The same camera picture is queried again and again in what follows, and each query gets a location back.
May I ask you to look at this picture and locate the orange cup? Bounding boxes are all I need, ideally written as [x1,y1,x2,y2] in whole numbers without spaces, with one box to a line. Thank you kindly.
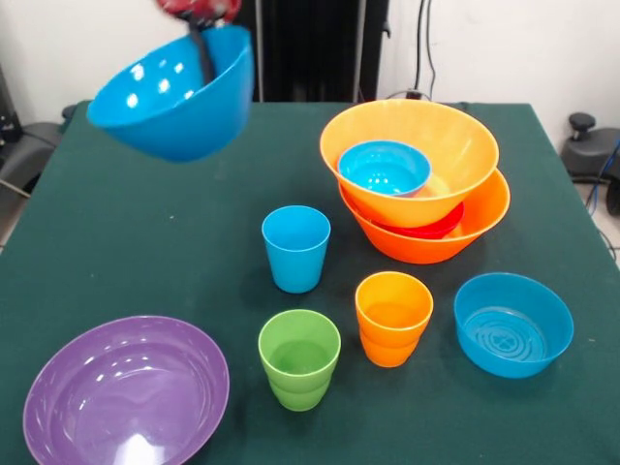
[354,270,435,368]

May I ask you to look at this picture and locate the blue cup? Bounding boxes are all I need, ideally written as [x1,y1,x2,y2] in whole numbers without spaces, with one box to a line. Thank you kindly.
[261,204,332,295]

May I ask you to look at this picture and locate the large orange bowl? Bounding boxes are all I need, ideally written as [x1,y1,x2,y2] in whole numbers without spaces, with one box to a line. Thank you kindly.
[319,100,500,229]
[337,169,512,265]

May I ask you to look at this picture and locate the green cup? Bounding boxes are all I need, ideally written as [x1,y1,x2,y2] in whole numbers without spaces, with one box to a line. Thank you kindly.
[257,309,342,413]

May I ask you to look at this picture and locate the blue ribbed-bottom bowl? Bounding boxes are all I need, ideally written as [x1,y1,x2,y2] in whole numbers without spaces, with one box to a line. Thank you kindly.
[452,272,575,380]

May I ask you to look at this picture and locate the large blue bowl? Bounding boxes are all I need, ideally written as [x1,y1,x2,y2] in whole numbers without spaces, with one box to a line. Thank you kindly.
[85,24,256,164]

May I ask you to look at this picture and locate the blue cable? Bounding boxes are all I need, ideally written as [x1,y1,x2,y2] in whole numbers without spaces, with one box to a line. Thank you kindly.
[583,139,620,214]

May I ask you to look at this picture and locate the small cyan bowl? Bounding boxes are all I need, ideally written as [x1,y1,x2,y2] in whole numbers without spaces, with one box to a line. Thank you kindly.
[337,139,432,199]

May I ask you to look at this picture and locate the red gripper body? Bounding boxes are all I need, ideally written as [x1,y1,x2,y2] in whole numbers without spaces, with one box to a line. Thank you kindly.
[154,0,242,24]

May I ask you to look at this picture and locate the large purple bowl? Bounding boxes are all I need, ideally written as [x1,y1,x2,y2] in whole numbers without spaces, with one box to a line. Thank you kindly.
[22,315,231,465]

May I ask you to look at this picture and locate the black wall cable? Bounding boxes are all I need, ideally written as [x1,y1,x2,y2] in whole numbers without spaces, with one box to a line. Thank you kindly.
[425,0,437,102]
[415,0,427,94]

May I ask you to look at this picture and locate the dark green tablecloth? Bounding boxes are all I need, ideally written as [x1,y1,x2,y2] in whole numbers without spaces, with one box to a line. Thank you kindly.
[0,100,620,465]

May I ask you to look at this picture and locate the black pedestal foot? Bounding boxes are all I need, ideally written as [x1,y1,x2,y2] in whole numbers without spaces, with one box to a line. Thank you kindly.
[560,111,620,183]
[0,104,78,195]

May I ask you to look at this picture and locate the small magenta bowl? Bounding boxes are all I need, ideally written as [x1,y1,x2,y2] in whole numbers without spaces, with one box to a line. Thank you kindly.
[370,201,466,240]

